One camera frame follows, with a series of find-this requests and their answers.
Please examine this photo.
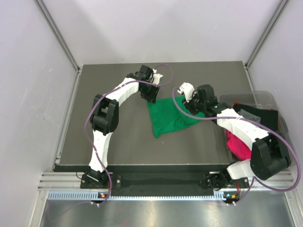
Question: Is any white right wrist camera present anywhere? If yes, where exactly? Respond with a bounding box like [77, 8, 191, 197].
[177, 82, 195, 103]

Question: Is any clear plastic storage bin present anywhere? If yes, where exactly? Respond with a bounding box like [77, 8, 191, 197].
[218, 90, 298, 168]

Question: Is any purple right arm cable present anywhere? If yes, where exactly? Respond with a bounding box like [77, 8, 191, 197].
[172, 87, 299, 204]

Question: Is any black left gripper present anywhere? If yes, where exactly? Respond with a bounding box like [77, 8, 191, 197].
[139, 81, 160, 105]

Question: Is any aluminium corner post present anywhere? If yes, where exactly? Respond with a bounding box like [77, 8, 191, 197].
[244, 0, 290, 70]
[34, 0, 80, 72]

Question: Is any left aluminium corner post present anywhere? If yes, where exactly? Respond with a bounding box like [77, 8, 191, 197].
[34, 0, 80, 72]

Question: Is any black folded t-shirt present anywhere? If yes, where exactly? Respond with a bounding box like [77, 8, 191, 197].
[233, 103, 278, 131]

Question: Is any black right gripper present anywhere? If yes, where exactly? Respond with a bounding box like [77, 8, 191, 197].
[182, 92, 206, 115]

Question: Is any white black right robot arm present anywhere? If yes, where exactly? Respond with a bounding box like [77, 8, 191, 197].
[177, 82, 291, 187]

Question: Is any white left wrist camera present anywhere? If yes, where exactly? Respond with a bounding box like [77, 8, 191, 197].
[151, 69, 163, 85]

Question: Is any grey t-shirt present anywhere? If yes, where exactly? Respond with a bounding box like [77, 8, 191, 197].
[238, 109, 261, 123]

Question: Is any grey slotted cable duct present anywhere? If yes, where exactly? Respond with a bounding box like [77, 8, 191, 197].
[48, 191, 238, 201]

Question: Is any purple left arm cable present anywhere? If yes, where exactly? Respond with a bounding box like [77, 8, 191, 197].
[84, 64, 175, 204]

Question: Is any green t-shirt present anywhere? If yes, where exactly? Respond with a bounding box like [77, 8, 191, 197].
[147, 97, 200, 138]

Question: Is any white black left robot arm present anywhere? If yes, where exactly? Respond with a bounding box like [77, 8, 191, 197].
[84, 65, 163, 188]

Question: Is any right aluminium corner post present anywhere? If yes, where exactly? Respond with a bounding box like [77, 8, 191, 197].
[244, 0, 290, 70]

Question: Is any aluminium front frame rail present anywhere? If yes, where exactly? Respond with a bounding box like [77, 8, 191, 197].
[38, 171, 294, 191]

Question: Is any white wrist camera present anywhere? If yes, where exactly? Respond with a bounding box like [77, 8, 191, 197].
[177, 82, 195, 103]
[151, 69, 163, 85]

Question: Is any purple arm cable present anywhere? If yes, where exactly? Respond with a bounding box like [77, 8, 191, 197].
[84, 64, 175, 204]
[172, 87, 299, 204]

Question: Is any pink t-shirt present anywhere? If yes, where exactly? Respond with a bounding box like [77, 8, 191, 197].
[226, 131, 251, 161]

